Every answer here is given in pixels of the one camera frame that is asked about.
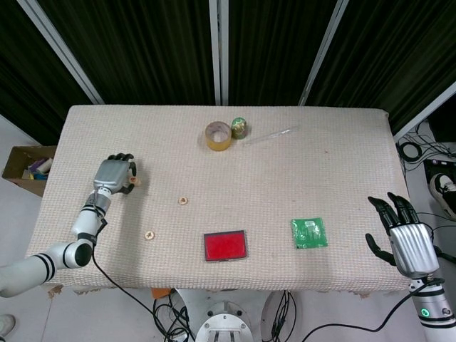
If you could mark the light grey shoe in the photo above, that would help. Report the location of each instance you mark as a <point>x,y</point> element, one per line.
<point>6,325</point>

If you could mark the grey partition frame post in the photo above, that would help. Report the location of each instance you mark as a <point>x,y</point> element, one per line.
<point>424,110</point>
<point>218,53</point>
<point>64,53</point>
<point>322,53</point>

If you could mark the wooden chess piece black mark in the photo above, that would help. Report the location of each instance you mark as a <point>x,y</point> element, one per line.
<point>183,201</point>
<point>150,235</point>

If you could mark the beige waffle tablecloth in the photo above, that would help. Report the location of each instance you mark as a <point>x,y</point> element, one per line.
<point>249,178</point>

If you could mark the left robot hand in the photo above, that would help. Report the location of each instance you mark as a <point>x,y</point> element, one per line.
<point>110,174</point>

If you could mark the green foil sachet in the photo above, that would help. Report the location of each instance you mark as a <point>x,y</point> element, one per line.
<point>309,233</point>

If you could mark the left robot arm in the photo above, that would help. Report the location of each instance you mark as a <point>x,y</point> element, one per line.
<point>85,221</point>

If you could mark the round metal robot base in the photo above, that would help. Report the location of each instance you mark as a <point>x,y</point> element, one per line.
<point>223,322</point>

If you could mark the black floor device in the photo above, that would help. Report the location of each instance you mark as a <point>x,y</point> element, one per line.
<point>440,164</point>

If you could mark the clear plastic ruler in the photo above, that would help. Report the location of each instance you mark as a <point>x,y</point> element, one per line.
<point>272,135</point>

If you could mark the black equipment case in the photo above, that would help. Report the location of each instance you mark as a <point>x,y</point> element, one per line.
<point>443,124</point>

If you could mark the black white sneaker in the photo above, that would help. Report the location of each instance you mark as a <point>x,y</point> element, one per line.
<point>441,192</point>

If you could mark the red ink pad case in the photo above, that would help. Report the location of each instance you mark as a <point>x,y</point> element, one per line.
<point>225,247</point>

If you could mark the cardboard box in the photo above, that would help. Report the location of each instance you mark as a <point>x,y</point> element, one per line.
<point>18,160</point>

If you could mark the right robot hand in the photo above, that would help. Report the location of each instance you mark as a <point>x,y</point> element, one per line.
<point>415,249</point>

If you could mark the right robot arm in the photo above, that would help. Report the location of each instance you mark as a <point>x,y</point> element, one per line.
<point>436,320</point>

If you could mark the purple roll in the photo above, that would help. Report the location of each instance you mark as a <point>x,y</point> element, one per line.
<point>40,164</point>

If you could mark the orange floor object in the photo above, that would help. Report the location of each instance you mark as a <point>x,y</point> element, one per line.
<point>159,293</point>

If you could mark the white robot base shell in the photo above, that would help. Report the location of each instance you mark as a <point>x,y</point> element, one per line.
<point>189,299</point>

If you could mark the yellow packing tape roll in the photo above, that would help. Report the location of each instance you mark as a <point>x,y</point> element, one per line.
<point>219,144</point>

